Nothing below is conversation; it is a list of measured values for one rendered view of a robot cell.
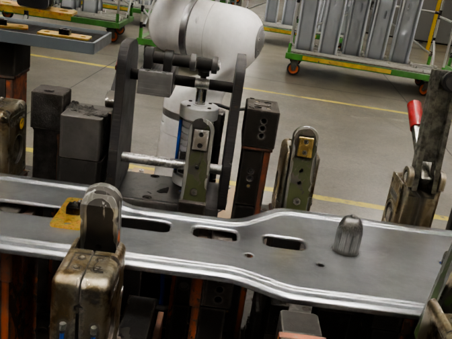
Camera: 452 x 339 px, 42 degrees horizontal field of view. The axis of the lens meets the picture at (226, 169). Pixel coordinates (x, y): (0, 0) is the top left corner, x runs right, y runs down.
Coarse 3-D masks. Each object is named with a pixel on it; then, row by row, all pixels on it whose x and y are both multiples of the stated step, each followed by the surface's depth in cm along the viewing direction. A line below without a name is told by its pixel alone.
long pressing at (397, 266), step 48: (0, 192) 76; (48, 192) 78; (0, 240) 66; (48, 240) 66; (144, 240) 70; (192, 240) 71; (240, 240) 73; (384, 240) 79; (432, 240) 81; (288, 288) 64; (336, 288) 65; (384, 288) 67
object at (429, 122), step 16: (432, 80) 82; (448, 80) 79; (432, 96) 82; (448, 96) 83; (432, 112) 83; (448, 112) 83; (432, 128) 84; (448, 128) 83; (416, 144) 85; (432, 144) 85; (416, 160) 85; (432, 160) 85; (416, 176) 85; (432, 176) 85; (432, 192) 85
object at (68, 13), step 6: (0, 0) 64; (6, 0) 65; (0, 6) 61; (6, 6) 61; (12, 6) 61; (18, 6) 62; (24, 6) 62; (42, 12) 62; (48, 12) 62; (54, 12) 62; (60, 12) 62; (66, 12) 63; (72, 12) 63
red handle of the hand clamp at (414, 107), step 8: (408, 104) 94; (416, 104) 93; (408, 112) 93; (416, 112) 92; (416, 120) 91; (416, 128) 90; (416, 136) 90; (424, 168) 86; (424, 176) 85; (424, 184) 86
